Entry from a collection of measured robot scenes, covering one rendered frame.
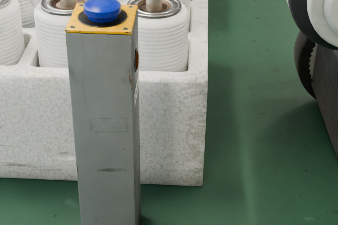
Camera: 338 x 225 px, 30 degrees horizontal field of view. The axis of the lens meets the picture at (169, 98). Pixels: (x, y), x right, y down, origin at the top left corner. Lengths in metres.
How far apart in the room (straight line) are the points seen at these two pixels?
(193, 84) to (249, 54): 0.47
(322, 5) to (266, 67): 0.59
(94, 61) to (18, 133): 0.27
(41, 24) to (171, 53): 0.18
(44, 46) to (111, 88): 0.21
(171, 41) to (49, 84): 0.17
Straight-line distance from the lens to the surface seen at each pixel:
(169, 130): 0.88
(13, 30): 0.90
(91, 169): 0.76
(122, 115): 0.71
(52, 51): 0.87
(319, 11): 0.67
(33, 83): 0.87
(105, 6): 0.68
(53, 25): 0.85
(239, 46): 1.32
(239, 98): 1.14
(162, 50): 0.85
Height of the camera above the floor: 0.60
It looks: 32 degrees down
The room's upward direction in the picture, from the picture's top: 1 degrees clockwise
